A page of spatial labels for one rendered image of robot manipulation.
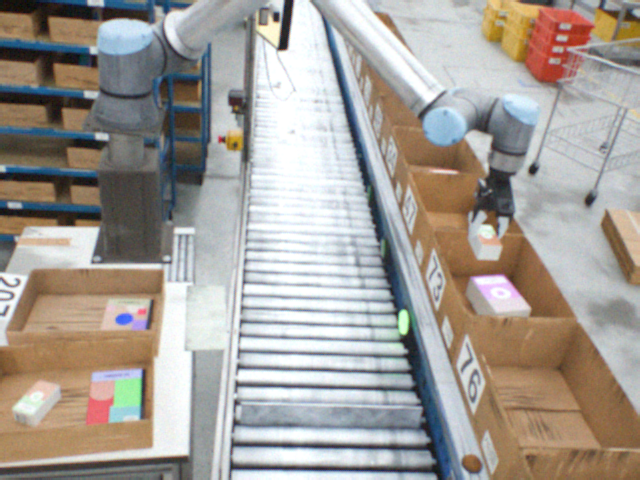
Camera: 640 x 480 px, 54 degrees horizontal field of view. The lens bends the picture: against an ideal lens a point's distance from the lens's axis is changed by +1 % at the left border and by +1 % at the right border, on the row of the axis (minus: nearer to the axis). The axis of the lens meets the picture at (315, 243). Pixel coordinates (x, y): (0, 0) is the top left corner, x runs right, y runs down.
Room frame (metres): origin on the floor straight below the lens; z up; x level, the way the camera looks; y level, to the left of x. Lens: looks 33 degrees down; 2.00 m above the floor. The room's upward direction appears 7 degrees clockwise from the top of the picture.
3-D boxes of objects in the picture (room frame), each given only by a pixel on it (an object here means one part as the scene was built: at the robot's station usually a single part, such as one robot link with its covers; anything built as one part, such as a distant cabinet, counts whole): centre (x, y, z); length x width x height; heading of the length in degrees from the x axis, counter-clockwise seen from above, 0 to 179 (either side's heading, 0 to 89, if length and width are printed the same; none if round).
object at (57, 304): (1.34, 0.61, 0.80); 0.38 x 0.28 x 0.10; 101
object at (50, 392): (1.01, 0.62, 0.78); 0.10 x 0.06 x 0.05; 167
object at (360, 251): (1.89, 0.00, 0.72); 0.52 x 0.05 x 0.05; 97
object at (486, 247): (1.41, -0.45, 1.14); 0.10 x 0.06 x 0.05; 7
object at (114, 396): (1.06, 0.45, 0.76); 0.19 x 0.14 x 0.02; 15
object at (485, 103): (1.47, -0.34, 1.47); 0.12 x 0.12 x 0.09; 63
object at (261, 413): (1.09, -0.09, 0.76); 0.46 x 0.01 x 0.09; 97
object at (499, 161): (1.43, -0.44, 1.38); 0.10 x 0.09 x 0.05; 97
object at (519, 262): (1.42, -0.51, 0.96); 0.39 x 0.29 x 0.17; 7
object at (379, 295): (1.63, -0.03, 0.72); 0.52 x 0.05 x 0.05; 97
